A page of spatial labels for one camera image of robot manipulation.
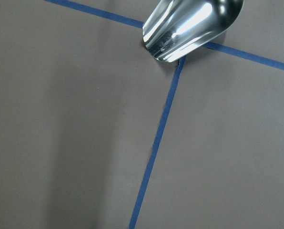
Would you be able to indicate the metal ice scoop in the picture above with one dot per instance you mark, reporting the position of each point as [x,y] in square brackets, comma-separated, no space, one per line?
[177,27]

